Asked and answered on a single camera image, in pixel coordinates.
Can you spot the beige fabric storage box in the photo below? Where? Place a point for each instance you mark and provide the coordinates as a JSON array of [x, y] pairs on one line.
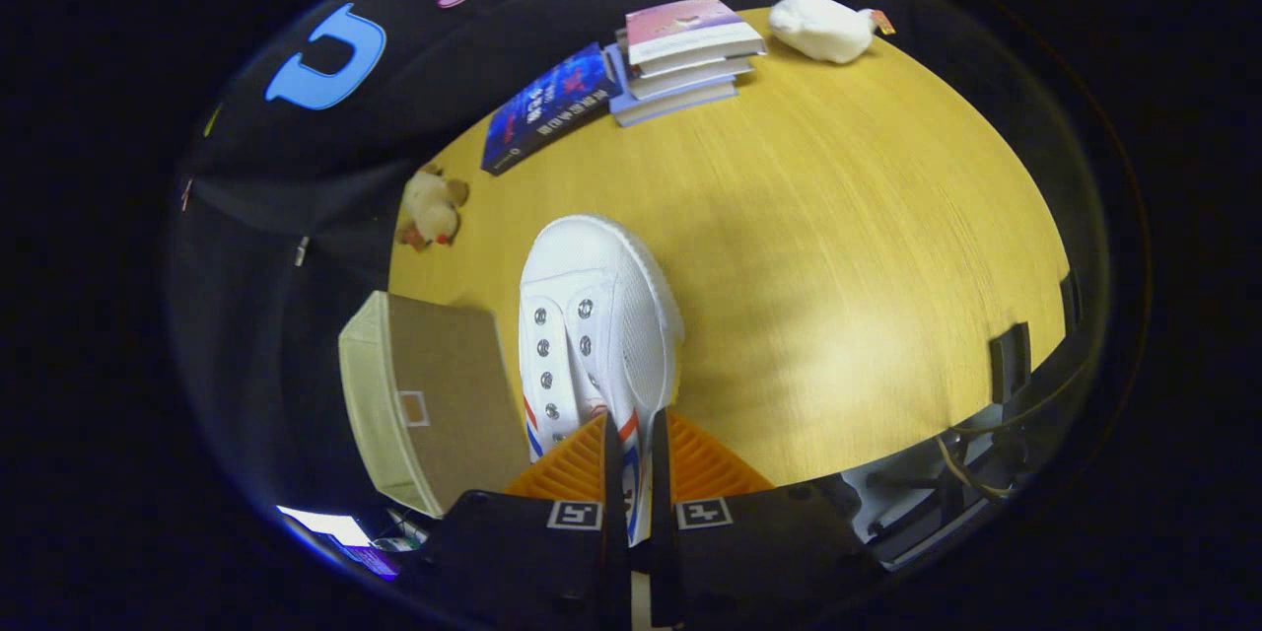
[[444, 394]]

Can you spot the grey book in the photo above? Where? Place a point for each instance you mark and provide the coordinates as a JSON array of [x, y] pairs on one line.
[[690, 77]]

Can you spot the red clip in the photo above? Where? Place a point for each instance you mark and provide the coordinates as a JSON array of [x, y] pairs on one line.
[[186, 195]]

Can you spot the light blue book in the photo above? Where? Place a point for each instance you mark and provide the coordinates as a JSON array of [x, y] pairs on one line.
[[675, 102]]

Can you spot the black backdrop cloth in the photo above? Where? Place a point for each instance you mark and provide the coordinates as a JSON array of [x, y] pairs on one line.
[[246, 256]]

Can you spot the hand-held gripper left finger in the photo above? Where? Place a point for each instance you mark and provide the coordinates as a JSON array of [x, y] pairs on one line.
[[532, 552]]

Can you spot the silver clip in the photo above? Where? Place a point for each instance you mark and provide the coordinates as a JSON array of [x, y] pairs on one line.
[[302, 250]]

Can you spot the white plush toy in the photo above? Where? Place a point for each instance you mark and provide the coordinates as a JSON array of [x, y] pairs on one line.
[[820, 28]]

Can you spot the white canvas shoe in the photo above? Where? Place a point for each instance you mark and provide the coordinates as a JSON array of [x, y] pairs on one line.
[[601, 315]]

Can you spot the dark blue book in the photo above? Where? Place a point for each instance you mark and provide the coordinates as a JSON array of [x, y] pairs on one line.
[[547, 108]]

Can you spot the brown plush dog toy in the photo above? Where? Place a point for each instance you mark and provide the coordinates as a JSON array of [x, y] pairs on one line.
[[431, 207]]

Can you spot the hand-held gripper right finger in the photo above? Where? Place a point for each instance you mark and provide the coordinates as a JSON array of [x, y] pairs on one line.
[[749, 552]]

